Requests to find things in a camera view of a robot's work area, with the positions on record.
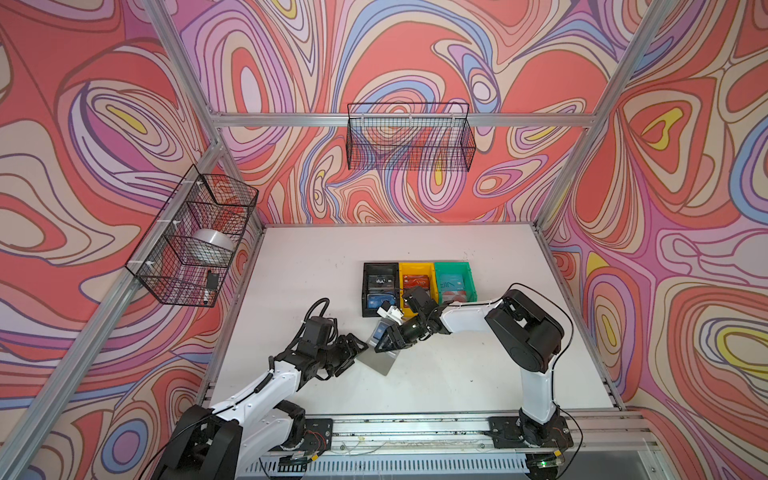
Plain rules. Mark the left black wire basket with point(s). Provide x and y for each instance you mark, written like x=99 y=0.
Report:
x=184 y=259

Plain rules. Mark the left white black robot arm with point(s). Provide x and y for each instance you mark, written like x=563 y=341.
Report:
x=219 y=441

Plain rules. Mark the aluminium front rail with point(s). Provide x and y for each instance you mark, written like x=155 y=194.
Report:
x=367 y=434

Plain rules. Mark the green plastic bin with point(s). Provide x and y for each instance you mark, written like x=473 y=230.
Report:
x=455 y=282

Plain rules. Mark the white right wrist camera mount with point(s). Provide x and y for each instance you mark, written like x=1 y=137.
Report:
x=393 y=313

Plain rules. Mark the blue VIP credit card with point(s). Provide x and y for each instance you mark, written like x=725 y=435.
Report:
x=379 y=331

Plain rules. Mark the silver tape roll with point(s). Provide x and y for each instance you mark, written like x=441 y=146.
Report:
x=211 y=247

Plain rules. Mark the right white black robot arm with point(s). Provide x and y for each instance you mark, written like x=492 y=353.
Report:
x=530 y=336

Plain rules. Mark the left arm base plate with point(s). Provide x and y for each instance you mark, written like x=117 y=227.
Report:
x=311 y=435

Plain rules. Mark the black wire basket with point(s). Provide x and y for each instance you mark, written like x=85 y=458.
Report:
x=184 y=259
x=410 y=136

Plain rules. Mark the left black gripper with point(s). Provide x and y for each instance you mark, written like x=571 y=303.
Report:
x=348 y=351

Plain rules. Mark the back black wire basket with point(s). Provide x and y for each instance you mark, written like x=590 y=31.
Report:
x=410 y=136

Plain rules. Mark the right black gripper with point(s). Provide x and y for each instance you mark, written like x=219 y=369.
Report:
x=391 y=333

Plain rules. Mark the black plastic bin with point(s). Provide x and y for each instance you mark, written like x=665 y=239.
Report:
x=380 y=284

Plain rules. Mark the yellow plastic bin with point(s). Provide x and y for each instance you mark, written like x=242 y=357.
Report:
x=417 y=274

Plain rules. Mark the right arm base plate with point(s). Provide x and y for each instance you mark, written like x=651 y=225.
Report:
x=520 y=431

